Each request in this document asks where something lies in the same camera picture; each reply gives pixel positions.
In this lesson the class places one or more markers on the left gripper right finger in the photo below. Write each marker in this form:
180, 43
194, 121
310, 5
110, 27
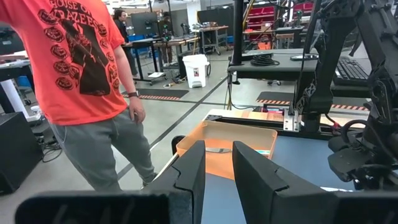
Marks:
295, 208

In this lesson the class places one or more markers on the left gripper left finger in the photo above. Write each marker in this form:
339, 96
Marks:
124, 208

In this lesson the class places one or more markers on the white teal patterned utensil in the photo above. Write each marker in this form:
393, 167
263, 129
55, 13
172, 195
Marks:
219, 150
262, 152

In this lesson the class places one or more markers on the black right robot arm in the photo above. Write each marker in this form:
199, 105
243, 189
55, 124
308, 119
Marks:
314, 77

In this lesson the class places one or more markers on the orange plastic bin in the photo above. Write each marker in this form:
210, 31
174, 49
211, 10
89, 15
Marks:
248, 137

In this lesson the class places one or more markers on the black keyboard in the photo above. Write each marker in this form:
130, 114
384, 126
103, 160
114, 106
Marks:
351, 70

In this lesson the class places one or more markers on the black hazard-striped floor mat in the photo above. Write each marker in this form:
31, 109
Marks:
273, 96
161, 92

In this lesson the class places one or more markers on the black tablet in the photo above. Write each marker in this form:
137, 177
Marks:
304, 57

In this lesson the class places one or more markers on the black cabinet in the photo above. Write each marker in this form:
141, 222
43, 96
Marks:
18, 149

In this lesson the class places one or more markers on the white trash bin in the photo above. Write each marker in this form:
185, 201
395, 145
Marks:
196, 71

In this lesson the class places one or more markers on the person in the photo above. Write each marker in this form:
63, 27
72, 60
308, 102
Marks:
62, 62
122, 28

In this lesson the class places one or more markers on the black office desk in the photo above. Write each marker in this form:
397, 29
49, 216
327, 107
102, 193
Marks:
146, 42

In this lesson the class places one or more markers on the black cart pole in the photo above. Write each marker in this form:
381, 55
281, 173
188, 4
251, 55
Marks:
237, 31

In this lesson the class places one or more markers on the red storage bin shelf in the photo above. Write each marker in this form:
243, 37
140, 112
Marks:
261, 12

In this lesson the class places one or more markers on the black computer monitor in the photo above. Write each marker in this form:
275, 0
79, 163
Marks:
144, 25

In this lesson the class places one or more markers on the wooden workbench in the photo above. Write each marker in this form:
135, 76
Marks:
214, 28

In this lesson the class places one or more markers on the black table frame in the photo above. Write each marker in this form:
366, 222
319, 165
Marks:
242, 122

